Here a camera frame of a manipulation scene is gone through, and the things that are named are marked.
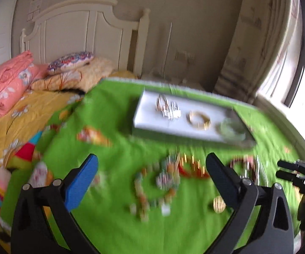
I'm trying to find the wall power socket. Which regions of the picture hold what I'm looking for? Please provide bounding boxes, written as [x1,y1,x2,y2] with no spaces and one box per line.
[174,51,195,65]

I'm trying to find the white wooden headboard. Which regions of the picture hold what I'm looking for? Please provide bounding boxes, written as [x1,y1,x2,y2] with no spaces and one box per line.
[19,0,151,76]

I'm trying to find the gold bangle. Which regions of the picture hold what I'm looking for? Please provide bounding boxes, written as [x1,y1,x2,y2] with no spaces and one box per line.
[187,111,211,131]

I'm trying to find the gold hoop ring pair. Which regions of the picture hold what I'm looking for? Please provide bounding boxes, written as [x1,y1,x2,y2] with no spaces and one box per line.
[155,94,170,113]

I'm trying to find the dark red bead bracelet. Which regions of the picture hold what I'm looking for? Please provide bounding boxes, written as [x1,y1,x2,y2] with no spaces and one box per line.
[229,155,262,186]

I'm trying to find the green cartoon blanket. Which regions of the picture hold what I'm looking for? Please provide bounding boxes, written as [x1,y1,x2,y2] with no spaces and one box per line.
[0,77,305,254]

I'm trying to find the silver rhinestone brooch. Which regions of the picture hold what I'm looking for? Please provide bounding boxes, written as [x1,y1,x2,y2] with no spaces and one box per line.
[161,102,182,120]

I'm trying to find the pale green jade bangle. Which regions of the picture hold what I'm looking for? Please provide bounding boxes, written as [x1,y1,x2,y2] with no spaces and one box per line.
[218,118,247,142]

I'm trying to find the striped cartoon curtain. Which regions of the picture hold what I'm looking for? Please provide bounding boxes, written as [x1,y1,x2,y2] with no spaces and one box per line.
[214,0,300,103]

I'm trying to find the yellow floral pillow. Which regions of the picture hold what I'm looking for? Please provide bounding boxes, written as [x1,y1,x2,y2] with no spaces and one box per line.
[31,57,117,93]

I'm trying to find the gold ring with green stone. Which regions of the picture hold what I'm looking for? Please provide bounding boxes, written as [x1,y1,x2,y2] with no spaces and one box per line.
[212,195,226,214]

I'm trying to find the multicolour stone bead bracelet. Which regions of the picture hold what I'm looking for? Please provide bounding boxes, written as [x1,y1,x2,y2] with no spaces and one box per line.
[129,152,182,223]

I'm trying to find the grey shallow cardboard tray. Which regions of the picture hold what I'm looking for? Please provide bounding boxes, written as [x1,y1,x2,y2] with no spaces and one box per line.
[132,90,256,149]

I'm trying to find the patterned round cushion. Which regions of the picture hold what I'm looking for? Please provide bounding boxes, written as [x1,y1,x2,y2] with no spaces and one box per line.
[47,51,94,75]

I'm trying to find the red cord gold bracelet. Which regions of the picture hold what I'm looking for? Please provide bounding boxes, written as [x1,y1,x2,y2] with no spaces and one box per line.
[178,154,212,179]

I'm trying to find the folded pink floral quilt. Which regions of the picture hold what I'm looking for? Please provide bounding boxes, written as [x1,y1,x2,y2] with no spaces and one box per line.
[0,51,47,117]

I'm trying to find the yellow floral bedsheet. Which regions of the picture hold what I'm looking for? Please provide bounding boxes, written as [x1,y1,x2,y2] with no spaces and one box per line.
[0,89,84,254]

